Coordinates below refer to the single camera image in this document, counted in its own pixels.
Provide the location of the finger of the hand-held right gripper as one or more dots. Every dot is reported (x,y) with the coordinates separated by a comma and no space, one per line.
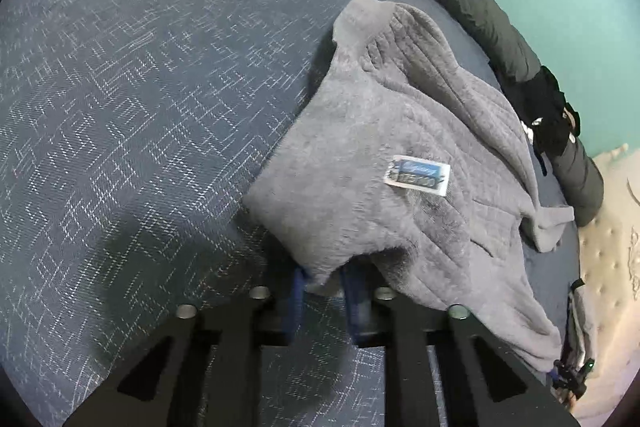
(554,376)

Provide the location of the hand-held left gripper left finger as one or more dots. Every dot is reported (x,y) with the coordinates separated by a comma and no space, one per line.
(298,307)

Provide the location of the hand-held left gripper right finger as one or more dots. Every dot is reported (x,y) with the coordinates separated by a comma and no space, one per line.
(352,307)

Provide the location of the grey fleece pants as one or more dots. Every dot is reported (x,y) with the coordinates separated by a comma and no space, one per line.
(400,132)

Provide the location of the pile of black clothes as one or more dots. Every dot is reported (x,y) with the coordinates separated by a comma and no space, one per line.
(550,117)

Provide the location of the folded light grey garment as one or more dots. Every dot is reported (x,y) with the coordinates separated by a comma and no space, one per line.
(582,322)

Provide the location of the cream tufted headboard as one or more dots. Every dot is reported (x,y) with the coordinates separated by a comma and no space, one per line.
(615,257)

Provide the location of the blue patterned bed cover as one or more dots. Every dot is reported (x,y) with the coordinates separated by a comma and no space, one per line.
(125,107)

